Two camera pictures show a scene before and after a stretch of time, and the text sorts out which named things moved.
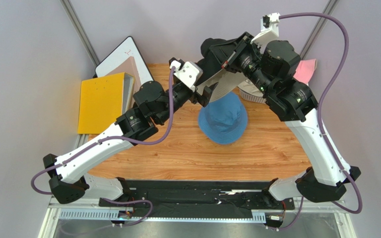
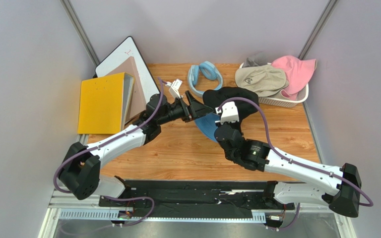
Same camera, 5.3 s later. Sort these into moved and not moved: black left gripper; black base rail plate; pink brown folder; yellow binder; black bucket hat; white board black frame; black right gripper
Moved: black right gripper; black left gripper; black bucket hat
Not moved: pink brown folder; yellow binder; white board black frame; black base rail plate
